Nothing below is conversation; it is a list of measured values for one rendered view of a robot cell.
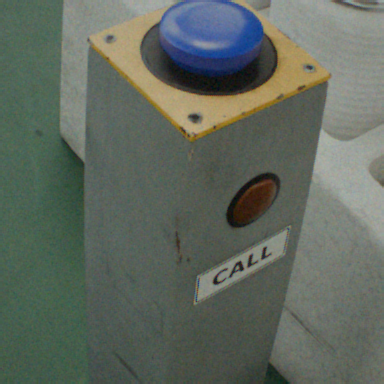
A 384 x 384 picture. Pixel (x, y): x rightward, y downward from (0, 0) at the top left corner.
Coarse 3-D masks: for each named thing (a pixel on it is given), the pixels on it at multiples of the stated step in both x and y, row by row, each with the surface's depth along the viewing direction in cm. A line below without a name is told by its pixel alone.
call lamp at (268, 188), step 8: (256, 184) 45; (264, 184) 45; (272, 184) 45; (248, 192) 44; (256, 192) 45; (264, 192) 45; (272, 192) 45; (240, 200) 45; (248, 200) 45; (256, 200) 45; (264, 200) 45; (272, 200) 46; (240, 208) 45; (248, 208) 45; (256, 208) 45; (264, 208) 46; (240, 216) 45; (248, 216) 45; (256, 216) 46
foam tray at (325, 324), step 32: (64, 0) 75; (96, 0) 71; (128, 0) 68; (160, 0) 68; (64, 32) 77; (96, 32) 72; (64, 64) 79; (64, 96) 81; (64, 128) 83; (320, 160) 59; (352, 160) 59; (320, 192) 59; (352, 192) 58; (320, 224) 60; (352, 224) 57; (320, 256) 61; (352, 256) 58; (288, 288) 65; (320, 288) 62; (352, 288) 60; (288, 320) 67; (320, 320) 64; (352, 320) 61; (288, 352) 69; (320, 352) 65; (352, 352) 62
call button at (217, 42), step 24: (192, 0) 43; (216, 0) 43; (168, 24) 42; (192, 24) 42; (216, 24) 42; (240, 24) 42; (168, 48) 42; (192, 48) 41; (216, 48) 41; (240, 48) 41; (192, 72) 42; (216, 72) 42
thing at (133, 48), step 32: (128, 32) 44; (128, 64) 43; (160, 64) 43; (256, 64) 43; (288, 64) 43; (320, 64) 44; (160, 96) 41; (192, 96) 42; (224, 96) 42; (256, 96) 42; (288, 96) 42; (192, 128) 40
